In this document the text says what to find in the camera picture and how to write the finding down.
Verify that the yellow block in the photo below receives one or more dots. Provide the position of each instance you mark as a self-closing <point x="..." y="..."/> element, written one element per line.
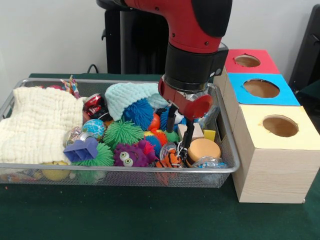
<point x="209" y="135"/>

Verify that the mint green knit cloth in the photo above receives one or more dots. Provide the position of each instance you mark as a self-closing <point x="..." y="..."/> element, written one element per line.
<point x="125" y="95"/>

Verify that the clear mesh bin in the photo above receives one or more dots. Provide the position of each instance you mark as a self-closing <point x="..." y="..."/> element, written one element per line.
<point x="222" y="150"/>

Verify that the small green spiky ball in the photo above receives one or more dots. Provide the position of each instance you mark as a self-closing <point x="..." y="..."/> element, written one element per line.
<point x="122" y="133"/>

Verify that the black chair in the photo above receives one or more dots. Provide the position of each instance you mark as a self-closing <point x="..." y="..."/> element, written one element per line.
<point x="307" y="55"/>

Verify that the round wooden disc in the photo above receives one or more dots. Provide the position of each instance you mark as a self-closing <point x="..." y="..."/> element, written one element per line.
<point x="204" y="149"/>

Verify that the wooden cube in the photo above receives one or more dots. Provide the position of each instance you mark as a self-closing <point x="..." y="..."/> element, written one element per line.
<point x="197" y="132"/>

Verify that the wooden box with three holes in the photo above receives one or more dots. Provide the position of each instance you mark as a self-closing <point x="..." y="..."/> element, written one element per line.
<point x="272" y="165"/>

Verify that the silver can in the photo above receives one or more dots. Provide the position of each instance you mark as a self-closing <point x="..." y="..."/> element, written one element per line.
<point x="75" y="134"/>

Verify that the purple plastic block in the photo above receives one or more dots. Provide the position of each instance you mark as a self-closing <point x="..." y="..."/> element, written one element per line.
<point x="82" y="150"/>

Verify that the orange tiger striped toy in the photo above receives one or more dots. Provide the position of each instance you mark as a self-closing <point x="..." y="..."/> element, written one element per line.
<point x="170" y="160"/>

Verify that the clear blue plastic packet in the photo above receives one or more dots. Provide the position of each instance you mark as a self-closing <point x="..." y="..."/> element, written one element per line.
<point x="210" y="117"/>

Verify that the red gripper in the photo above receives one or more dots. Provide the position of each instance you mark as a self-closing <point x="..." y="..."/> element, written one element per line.
<point x="190" y="102"/>

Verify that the red black packet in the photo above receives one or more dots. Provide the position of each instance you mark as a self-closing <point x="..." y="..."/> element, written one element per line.
<point x="94" y="104"/>

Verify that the clear crumpled plastic packet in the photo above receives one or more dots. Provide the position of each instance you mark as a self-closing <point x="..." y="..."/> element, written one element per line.
<point x="209" y="162"/>

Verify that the purple spiky ball with eyes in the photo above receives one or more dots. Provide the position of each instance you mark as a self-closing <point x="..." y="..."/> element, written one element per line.
<point x="131" y="155"/>

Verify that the cream waffle cloth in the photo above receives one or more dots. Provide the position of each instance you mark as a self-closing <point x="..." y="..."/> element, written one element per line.
<point x="37" y="120"/>

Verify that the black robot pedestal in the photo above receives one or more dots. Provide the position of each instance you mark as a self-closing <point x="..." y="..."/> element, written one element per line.
<point x="135" y="45"/>

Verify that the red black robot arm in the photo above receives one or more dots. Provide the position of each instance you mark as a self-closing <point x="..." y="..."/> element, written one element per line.
<point x="195" y="30"/>

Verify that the blue globe ball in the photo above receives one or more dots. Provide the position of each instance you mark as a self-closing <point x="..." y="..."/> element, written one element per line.
<point x="94" y="129"/>

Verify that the blue fuzzy ball with eyes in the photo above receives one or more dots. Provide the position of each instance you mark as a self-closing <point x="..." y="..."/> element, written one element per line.
<point x="180" y="119"/>

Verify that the large green spiky ball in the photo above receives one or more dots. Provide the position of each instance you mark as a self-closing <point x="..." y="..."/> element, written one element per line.
<point x="104" y="156"/>

